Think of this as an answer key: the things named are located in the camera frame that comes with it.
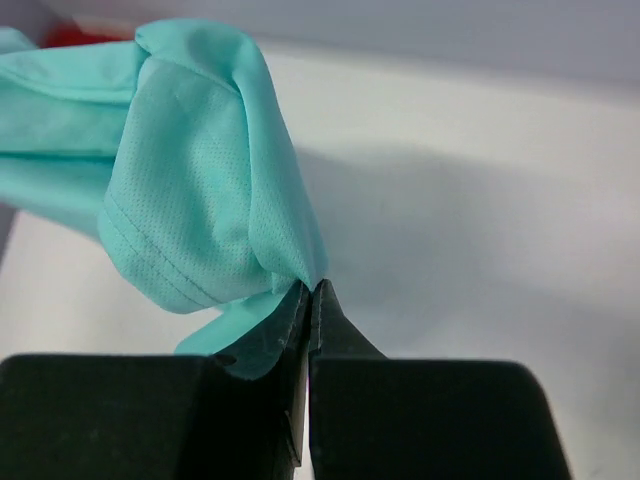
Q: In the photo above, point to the teal t shirt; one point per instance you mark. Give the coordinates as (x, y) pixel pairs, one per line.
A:
(171, 151)

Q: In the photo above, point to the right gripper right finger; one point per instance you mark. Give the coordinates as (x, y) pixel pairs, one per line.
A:
(374, 417)

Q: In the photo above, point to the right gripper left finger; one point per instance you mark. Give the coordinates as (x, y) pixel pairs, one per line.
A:
(235, 414)

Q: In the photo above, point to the orange t shirt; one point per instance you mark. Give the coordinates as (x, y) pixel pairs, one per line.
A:
(67, 35)

